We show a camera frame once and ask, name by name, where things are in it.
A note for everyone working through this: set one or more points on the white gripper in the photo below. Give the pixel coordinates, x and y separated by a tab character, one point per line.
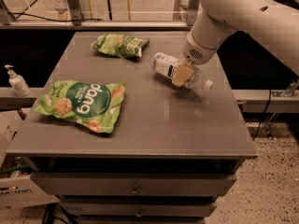
196	52

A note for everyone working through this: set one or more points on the clear plastic water bottle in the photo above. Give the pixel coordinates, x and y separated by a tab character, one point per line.
166	66

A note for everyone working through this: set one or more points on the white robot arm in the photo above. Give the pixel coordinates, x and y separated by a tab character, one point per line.
274	26

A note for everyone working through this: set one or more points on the white pump dispenser bottle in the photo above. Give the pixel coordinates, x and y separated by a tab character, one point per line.
17	82

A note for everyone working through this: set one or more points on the small green snack bag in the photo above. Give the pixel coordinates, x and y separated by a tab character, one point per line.
121	46

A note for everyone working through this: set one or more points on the large green dang snack bag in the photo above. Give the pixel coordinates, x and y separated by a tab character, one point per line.
94	106

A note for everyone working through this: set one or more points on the grey drawer cabinet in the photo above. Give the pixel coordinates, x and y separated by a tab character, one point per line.
180	148

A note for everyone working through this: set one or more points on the top drawer round knob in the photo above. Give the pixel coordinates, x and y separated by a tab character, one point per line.
135	191

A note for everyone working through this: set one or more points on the white cardboard box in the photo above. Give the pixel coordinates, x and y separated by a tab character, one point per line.
17	189

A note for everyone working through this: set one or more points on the grey metal frame rail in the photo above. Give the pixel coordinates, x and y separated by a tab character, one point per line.
99	25

